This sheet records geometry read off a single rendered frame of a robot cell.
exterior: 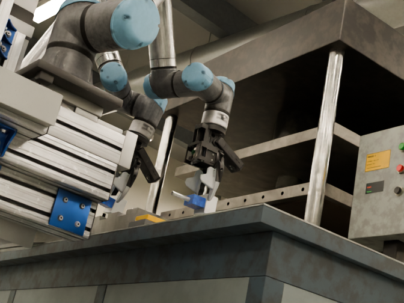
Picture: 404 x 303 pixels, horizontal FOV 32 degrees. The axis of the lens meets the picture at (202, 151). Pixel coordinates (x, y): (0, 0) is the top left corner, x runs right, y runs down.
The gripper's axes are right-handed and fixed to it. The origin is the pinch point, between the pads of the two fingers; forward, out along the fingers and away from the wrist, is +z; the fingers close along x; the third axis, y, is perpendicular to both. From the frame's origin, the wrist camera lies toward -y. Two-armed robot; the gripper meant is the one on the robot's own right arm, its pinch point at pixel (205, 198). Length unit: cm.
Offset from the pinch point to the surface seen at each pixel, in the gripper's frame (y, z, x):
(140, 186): -402, -267, -802
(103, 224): 14.4, 9.2, -28.0
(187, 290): 16.2, 30.1, 24.8
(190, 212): -66, -31, -110
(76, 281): 16.4, 26.3, -32.3
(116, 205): 12.7, 2.9, -26.6
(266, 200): -66, -30, -57
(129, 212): 14.4, 7.2, -14.0
